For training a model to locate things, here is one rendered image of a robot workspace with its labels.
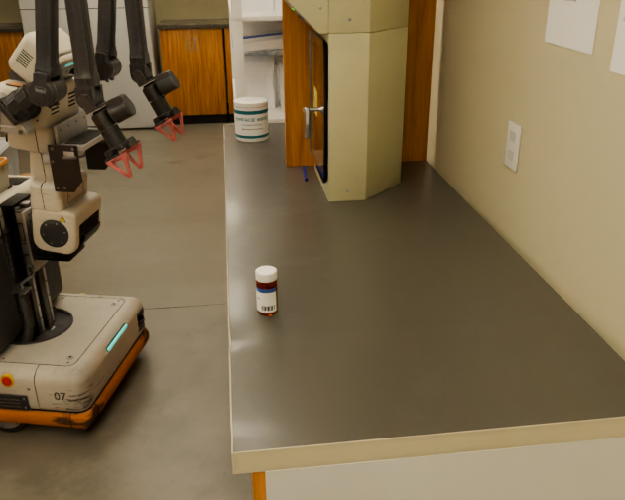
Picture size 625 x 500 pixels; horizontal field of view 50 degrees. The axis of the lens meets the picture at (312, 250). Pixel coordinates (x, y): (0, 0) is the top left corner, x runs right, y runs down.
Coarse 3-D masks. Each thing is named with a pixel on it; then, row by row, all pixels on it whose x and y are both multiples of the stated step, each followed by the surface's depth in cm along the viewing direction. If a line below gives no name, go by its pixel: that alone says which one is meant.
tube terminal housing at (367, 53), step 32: (352, 0) 174; (384, 0) 179; (352, 32) 177; (384, 32) 183; (352, 64) 180; (384, 64) 187; (352, 96) 184; (384, 96) 191; (352, 128) 187; (384, 128) 195; (352, 160) 191; (384, 160) 200; (352, 192) 195
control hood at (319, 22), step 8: (288, 0) 172; (296, 0) 172; (304, 0) 172; (312, 0) 172; (320, 0) 173; (328, 0) 173; (296, 8) 173; (304, 8) 173; (312, 8) 173; (320, 8) 173; (304, 16) 174; (312, 16) 174; (320, 16) 174; (312, 24) 175; (320, 24) 175; (320, 32) 176
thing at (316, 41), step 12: (312, 36) 199; (312, 48) 201; (324, 48) 178; (312, 60) 203; (324, 60) 179; (312, 72) 204; (324, 72) 181; (312, 84) 206; (324, 84) 182; (312, 96) 208; (324, 96) 183; (324, 108) 185; (312, 120) 211; (324, 120) 186; (312, 132) 213; (324, 132) 188; (312, 144) 215; (324, 144) 189; (312, 156) 217; (324, 156) 190; (324, 168) 192; (324, 180) 193
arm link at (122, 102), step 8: (80, 96) 195; (88, 96) 195; (120, 96) 195; (80, 104) 196; (88, 104) 195; (104, 104) 196; (112, 104) 197; (120, 104) 196; (128, 104) 198; (88, 112) 196; (112, 112) 197; (120, 112) 196; (128, 112) 196; (120, 120) 198
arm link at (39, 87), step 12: (36, 0) 186; (48, 0) 186; (36, 12) 188; (48, 12) 187; (36, 24) 189; (48, 24) 189; (36, 36) 191; (48, 36) 190; (36, 48) 192; (48, 48) 191; (36, 60) 193; (48, 60) 193; (36, 72) 192; (48, 72) 194; (60, 72) 199; (36, 84) 194; (48, 84) 194; (36, 96) 195; (48, 96) 195
